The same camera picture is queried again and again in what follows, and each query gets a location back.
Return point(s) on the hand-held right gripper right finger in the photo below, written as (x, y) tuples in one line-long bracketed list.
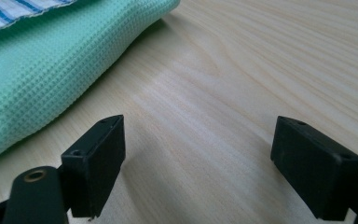
[(317, 169)]

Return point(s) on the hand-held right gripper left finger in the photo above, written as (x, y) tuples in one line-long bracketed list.
[(96, 168)]

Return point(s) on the mint green garment striped trim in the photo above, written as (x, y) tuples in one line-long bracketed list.
[(43, 68)]

